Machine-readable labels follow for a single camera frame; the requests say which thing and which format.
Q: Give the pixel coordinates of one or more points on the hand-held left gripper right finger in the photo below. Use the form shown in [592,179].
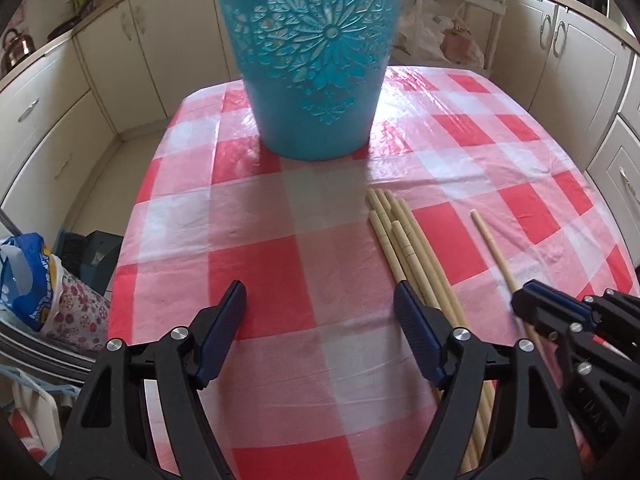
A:
[417,330]

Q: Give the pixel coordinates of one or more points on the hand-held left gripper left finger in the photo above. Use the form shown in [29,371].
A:
[225,330]

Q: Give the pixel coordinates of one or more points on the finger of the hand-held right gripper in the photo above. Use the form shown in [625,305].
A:
[620,315]
[555,305]

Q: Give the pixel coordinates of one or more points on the bundle of bamboo chopsticks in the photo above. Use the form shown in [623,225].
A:
[400,255]

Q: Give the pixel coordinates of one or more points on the pale bamboo chopstick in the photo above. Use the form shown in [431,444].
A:
[492,245]

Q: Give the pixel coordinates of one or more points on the teal plastic floral basket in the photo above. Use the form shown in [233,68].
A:
[310,60]

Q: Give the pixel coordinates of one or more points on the red white checkered tablecloth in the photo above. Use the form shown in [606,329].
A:
[280,240]

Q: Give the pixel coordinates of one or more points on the dark box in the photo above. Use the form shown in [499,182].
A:
[97,255]

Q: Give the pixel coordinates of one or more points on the floral print bag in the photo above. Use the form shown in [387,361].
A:
[77,310]

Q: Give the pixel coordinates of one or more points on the blue plastic bag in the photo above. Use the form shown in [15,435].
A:
[22,280]

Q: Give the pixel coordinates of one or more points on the white and red cloth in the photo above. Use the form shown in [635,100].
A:
[27,410]

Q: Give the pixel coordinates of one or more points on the cream corner cabinet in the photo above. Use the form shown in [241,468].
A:
[580,60]

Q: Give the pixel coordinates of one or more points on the pink plastic bag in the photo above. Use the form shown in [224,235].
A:
[462,42]

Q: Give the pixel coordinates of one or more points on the cream drawer cabinet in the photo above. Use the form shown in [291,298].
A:
[45,110]

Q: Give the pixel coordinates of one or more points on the cream door cabinet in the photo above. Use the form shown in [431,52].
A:
[150,50]

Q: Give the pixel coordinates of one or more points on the white trolley shelf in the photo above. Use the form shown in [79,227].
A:
[492,15]

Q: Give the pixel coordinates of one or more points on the white plastic bag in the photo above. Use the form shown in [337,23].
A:
[425,30]

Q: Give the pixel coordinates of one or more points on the black wok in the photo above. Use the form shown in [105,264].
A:
[64,29]

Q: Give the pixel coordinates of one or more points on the steel kettle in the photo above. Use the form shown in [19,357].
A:
[12,47]

